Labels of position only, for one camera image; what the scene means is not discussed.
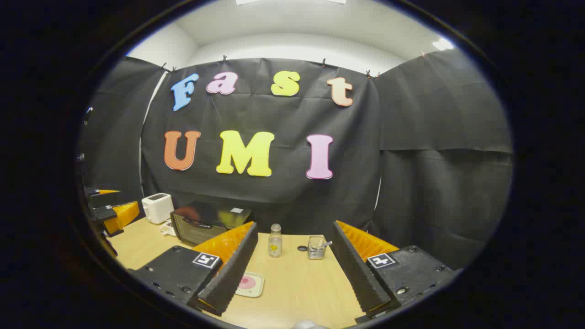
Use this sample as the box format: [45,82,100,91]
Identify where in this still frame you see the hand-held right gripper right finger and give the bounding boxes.
[330,220,457,320]

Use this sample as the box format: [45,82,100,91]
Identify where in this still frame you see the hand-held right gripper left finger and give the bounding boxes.
[130,222,259,317]

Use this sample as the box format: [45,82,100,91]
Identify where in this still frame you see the white square plate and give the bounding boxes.
[235,271,265,298]

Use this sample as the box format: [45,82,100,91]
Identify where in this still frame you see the black electric oven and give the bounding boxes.
[170,201,253,246]

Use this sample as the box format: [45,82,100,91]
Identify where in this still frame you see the white toaster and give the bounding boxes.
[142,193,175,224]

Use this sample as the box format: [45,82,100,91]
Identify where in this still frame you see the clear glass bottle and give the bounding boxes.
[268,223,283,258]

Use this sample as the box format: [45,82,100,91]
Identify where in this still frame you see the large ceiling light panel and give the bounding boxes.
[235,0,348,5]

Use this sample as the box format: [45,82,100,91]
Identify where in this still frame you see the wire mesh holder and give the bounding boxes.
[308,235,326,260]

